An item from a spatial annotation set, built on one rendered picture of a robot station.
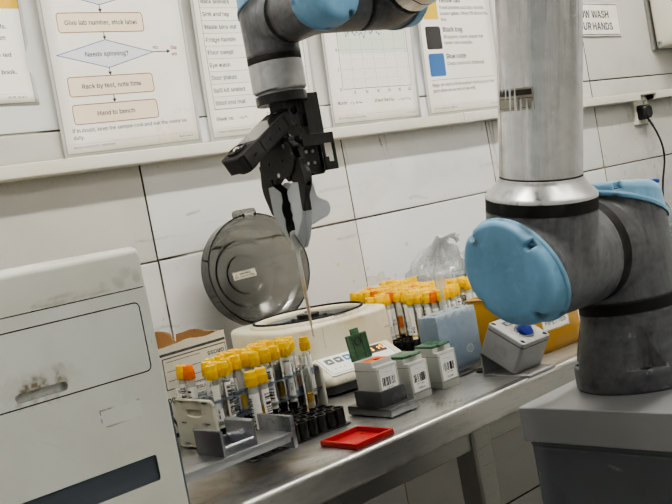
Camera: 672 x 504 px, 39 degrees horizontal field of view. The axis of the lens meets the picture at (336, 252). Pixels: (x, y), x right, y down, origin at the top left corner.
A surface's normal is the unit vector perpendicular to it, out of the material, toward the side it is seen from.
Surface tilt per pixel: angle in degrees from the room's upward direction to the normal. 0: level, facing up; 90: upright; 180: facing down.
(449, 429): 90
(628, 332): 73
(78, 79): 93
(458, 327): 90
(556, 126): 101
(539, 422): 90
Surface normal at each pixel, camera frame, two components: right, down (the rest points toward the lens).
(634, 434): -0.72, 0.17
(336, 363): 0.07, -0.91
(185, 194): 0.66, -0.08
